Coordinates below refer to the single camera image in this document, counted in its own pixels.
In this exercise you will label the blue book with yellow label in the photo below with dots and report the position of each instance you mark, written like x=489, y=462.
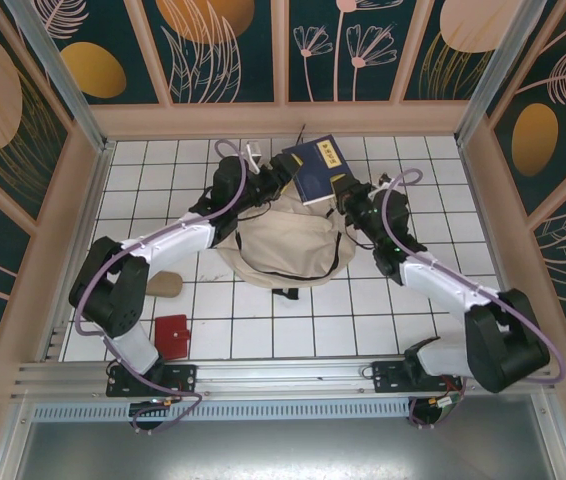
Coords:
x=313, y=175

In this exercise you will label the cream canvas backpack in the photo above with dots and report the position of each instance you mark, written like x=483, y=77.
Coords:
x=288, y=240

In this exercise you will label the tan pouch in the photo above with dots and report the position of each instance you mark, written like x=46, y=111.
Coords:
x=165, y=285

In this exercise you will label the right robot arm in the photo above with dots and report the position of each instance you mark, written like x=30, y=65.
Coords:
x=438, y=285

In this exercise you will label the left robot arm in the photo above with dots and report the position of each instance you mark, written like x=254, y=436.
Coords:
x=173, y=235

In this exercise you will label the dark panel with pink flowers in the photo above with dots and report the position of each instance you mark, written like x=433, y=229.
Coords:
x=343, y=50

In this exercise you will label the dark panel gold circle leaves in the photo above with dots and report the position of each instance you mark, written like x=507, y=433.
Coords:
x=203, y=50

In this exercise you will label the red wallet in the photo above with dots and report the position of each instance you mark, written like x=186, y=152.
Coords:
x=173, y=335

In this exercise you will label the dark panel small gold oval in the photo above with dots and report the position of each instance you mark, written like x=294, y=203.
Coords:
x=93, y=70

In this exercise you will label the dark panel gold oval fern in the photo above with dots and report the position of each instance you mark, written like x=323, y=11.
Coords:
x=563, y=100

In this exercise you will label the grey metal sheet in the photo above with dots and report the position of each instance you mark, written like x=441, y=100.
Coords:
x=283, y=450

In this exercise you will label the aluminium side rail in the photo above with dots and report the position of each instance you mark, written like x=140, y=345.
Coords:
x=494, y=250
x=53, y=345

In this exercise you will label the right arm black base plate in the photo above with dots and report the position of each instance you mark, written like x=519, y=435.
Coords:
x=388, y=375

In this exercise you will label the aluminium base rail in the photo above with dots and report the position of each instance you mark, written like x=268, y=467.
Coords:
x=283, y=375

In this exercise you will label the aluminium corner post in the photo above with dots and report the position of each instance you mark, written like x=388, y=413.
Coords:
x=68, y=87
x=500, y=70

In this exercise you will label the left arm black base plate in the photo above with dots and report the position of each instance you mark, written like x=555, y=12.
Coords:
x=183, y=380

